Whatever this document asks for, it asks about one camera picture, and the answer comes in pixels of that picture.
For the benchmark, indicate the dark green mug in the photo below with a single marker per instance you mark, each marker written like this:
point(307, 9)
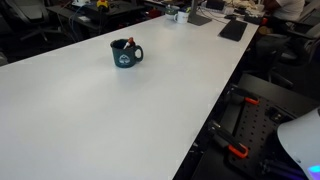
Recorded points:
point(121, 56)

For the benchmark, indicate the white marker red cap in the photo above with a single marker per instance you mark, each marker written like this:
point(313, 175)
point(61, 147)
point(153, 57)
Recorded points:
point(130, 41)

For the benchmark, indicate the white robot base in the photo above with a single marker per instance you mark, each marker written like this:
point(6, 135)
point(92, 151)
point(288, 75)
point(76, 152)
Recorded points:
point(300, 140)

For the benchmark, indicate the green white cup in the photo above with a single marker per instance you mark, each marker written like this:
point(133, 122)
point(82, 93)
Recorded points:
point(170, 12)

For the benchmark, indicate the white mug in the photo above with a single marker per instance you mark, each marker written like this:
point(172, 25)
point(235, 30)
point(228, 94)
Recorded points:
point(181, 17)

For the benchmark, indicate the red object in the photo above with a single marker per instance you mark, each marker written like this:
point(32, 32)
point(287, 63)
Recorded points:
point(154, 13)

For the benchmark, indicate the gray monitor stand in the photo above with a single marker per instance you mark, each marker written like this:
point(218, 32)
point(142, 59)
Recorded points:
point(198, 18)

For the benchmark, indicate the black keyboard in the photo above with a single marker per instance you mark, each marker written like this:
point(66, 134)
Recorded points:
point(233, 30)

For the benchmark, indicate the black computer mouse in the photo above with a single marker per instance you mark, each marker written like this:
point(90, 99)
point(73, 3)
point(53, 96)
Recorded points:
point(230, 16)

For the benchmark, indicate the black box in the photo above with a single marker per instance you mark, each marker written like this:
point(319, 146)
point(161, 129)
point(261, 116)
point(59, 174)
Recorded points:
point(215, 4)

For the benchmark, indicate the yellow object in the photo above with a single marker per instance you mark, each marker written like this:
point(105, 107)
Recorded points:
point(102, 4)

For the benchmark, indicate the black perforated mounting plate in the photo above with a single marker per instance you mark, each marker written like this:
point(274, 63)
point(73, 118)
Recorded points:
point(256, 130)

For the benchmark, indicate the black robot stand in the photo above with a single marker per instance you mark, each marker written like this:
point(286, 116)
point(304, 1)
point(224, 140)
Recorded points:
point(266, 88)

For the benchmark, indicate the black pouch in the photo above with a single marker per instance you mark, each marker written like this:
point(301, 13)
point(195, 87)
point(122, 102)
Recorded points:
point(253, 19)

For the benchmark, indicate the pile of white papers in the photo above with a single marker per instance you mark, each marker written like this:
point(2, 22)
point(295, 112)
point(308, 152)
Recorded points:
point(243, 3)

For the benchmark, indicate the black office chair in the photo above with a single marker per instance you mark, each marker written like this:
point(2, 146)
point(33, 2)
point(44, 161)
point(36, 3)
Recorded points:
point(293, 46)

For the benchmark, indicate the person in white shirt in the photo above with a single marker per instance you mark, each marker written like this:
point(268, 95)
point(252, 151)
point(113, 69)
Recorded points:
point(288, 10)

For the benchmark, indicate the gray office chair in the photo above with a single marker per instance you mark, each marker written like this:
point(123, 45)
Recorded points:
point(28, 11)

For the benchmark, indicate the black mounting bracket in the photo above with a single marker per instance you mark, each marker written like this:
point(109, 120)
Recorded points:
point(276, 115)

